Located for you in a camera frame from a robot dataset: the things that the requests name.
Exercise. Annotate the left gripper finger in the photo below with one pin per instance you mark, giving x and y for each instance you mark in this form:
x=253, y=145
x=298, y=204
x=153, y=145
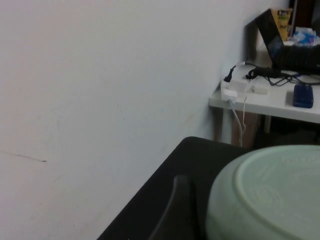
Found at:
x=178, y=190

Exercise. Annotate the green plastic cup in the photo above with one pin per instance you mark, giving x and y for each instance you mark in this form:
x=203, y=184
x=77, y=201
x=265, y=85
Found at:
x=275, y=195

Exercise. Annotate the white power strip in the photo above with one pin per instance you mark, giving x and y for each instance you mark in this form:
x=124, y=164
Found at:
x=232, y=88

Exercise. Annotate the white desk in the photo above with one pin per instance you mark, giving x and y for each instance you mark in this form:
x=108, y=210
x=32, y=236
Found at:
x=275, y=105

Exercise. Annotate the black power adapter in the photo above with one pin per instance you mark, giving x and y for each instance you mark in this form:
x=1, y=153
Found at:
x=265, y=71

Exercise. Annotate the blue box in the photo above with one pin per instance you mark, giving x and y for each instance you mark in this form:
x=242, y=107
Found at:
x=303, y=96

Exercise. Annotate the black laptop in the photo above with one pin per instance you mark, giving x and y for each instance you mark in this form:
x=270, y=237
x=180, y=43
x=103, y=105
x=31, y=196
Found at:
x=295, y=57

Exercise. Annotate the yellow snack bag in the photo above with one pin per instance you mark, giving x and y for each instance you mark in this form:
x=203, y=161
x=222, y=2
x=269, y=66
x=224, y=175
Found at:
x=283, y=22

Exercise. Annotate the blue white tissue pack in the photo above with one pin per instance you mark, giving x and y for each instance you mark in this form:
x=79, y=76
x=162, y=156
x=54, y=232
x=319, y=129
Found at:
x=305, y=37

